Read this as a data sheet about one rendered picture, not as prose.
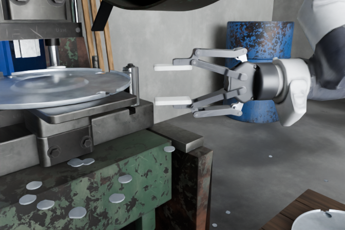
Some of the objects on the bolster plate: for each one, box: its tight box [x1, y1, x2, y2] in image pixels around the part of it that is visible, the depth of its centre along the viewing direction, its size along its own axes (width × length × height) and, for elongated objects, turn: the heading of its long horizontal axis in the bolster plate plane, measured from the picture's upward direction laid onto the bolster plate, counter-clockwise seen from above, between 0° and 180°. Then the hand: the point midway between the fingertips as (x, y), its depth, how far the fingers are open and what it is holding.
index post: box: [123, 63, 140, 107], centre depth 63 cm, size 3×3×10 cm
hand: (170, 83), depth 53 cm, fingers open, 6 cm apart
